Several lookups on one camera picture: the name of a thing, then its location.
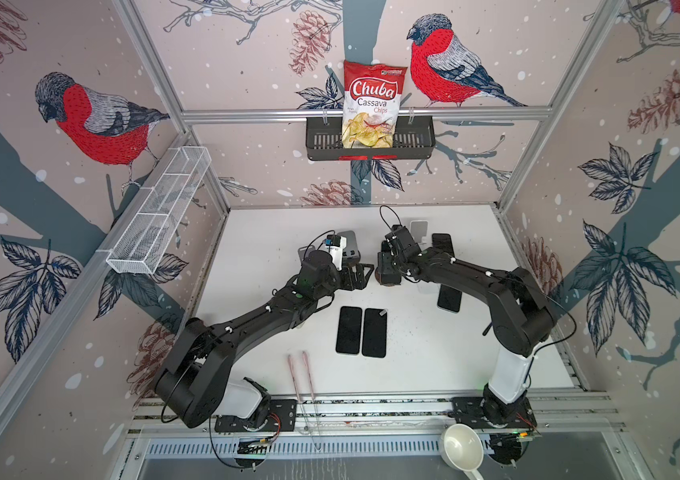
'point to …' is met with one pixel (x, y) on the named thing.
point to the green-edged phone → (349, 330)
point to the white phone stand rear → (419, 230)
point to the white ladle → (462, 448)
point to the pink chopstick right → (312, 399)
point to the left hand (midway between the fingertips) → (363, 266)
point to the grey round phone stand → (305, 249)
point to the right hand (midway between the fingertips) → (384, 265)
